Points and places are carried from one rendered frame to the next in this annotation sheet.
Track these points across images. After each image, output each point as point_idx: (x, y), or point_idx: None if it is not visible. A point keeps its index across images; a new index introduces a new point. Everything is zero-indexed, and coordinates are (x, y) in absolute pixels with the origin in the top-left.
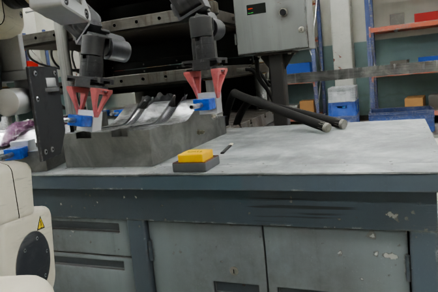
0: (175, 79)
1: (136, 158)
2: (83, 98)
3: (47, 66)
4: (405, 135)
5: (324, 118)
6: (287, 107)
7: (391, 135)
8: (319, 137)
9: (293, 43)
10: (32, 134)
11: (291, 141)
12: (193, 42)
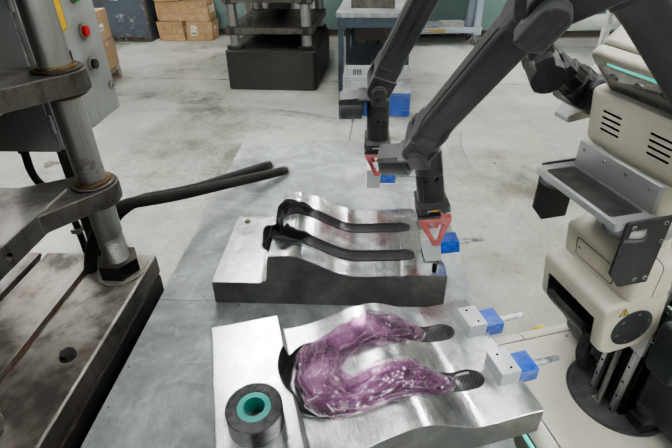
0: (28, 247)
1: None
2: (428, 228)
3: (555, 160)
4: (322, 147)
5: (260, 167)
6: (220, 178)
7: (319, 151)
8: (311, 175)
9: (109, 106)
10: (412, 349)
11: (324, 185)
12: (387, 123)
